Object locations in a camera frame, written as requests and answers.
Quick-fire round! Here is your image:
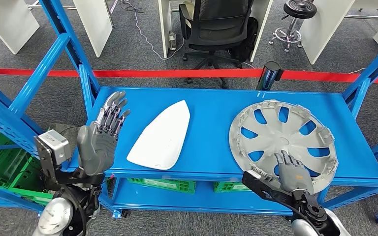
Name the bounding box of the red barrier belt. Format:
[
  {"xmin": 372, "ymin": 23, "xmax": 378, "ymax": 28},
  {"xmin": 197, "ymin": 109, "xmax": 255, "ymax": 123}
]
[{"xmin": 0, "ymin": 67, "xmax": 378, "ymax": 86}]

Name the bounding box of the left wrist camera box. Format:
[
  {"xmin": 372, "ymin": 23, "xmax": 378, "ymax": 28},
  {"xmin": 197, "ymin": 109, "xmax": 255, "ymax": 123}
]
[{"xmin": 34, "ymin": 129, "xmax": 73, "ymax": 167}]

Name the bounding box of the white power strip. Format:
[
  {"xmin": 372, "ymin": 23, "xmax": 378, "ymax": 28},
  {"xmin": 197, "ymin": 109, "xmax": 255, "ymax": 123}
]
[{"xmin": 168, "ymin": 30, "xmax": 178, "ymax": 51}]

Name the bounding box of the white triangular plastic panel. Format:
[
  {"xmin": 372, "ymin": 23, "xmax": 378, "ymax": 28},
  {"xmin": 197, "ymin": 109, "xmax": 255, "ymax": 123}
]
[{"xmin": 126, "ymin": 100, "xmax": 191, "ymax": 171}]

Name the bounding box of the black bag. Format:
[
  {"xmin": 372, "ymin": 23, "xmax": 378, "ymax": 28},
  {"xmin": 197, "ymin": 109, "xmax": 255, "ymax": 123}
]
[{"xmin": 229, "ymin": 16, "xmax": 259, "ymax": 63}]

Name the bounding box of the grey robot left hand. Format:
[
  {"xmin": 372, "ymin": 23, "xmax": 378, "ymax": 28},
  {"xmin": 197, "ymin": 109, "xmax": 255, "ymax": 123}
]
[{"xmin": 77, "ymin": 91, "xmax": 132, "ymax": 177}]

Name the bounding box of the chrome barrier post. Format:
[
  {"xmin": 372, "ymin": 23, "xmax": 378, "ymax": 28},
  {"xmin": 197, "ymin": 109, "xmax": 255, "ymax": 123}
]
[{"xmin": 255, "ymin": 61, "xmax": 284, "ymax": 91}]

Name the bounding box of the black mesh office chair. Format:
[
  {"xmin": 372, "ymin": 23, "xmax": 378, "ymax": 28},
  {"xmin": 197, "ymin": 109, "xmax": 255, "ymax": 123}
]
[{"xmin": 178, "ymin": 0, "xmax": 255, "ymax": 89}]

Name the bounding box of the white floor cable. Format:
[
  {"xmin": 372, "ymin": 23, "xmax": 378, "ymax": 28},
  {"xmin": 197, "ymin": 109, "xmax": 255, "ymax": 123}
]
[{"xmin": 120, "ymin": 0, "xmax": 186, "ymax": 61}]

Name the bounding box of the black round stool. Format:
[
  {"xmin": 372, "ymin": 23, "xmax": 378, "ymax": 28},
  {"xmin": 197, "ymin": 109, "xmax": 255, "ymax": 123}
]
[{"xmin": 269, "ymin": 0, "xmax": 318, "ymax": 53}]

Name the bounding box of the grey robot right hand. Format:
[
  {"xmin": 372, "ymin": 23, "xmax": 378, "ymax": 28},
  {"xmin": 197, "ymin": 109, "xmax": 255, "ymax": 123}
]
[{"xmin": 274, "ymin": 150, "xmax": 315, "ymax": 195}]

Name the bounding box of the silver plastic wheel hubcap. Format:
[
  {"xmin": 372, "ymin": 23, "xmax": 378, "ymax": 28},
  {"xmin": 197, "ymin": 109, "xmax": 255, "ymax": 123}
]
[{"xmin": 228, "ymin": 100, "xmax": 339, "ymax": 195}]

